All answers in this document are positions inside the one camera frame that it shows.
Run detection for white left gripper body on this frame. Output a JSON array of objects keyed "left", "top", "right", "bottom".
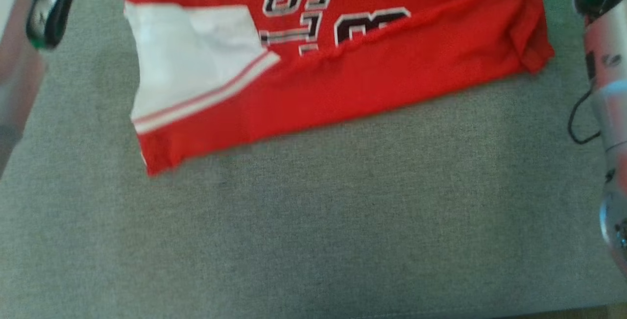
[{"left": 20, "top": 0, "right": 116, "bottom": 50}]

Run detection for red white number 23 jersey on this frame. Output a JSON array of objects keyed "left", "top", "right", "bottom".
[{"left": 118, "top": 0, "right": 555, "bottom": 177}]

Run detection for grey fabric sofa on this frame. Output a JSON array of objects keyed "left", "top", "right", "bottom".
[{"left": 0, "top": 0, "right": 627, "bottom": 319}]

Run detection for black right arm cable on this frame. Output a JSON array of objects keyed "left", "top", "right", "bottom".
[{"left": 567, "top": 89, "right": 602, "bottom": 145}]

